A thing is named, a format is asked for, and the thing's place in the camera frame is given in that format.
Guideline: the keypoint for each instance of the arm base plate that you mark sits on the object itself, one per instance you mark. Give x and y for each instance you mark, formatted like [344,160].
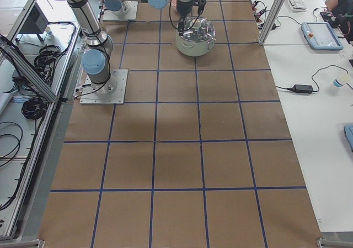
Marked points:
[117,11]
[113,92]

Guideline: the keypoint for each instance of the black power adapter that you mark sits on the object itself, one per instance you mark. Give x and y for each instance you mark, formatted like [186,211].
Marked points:
[308,89]

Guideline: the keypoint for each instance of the aluminium frame post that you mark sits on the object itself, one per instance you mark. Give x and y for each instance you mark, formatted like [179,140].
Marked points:
[270,20]

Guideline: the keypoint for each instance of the white paper cup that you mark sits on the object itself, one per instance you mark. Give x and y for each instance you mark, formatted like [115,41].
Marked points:
[341,80]

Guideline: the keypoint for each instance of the blue teach pendant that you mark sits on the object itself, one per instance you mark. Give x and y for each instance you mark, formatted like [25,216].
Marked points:
[320,36]

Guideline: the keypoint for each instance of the pale green electric pot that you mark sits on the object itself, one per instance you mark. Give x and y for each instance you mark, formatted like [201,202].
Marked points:
[194,48]

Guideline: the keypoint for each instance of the person in black shirt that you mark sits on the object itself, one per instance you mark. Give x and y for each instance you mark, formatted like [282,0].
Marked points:
[340,7]

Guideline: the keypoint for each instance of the black control box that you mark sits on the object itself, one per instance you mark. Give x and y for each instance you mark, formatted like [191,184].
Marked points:
[36,23]

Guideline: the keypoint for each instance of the brown gridded table mat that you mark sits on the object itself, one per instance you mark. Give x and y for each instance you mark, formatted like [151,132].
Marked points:
[199,155]

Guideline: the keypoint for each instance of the glass pot lid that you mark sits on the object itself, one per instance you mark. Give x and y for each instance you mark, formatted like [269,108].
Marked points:
[198,29]

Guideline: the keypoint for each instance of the white keyboard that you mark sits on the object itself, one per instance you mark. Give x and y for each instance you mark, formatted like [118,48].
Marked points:
[297,5]

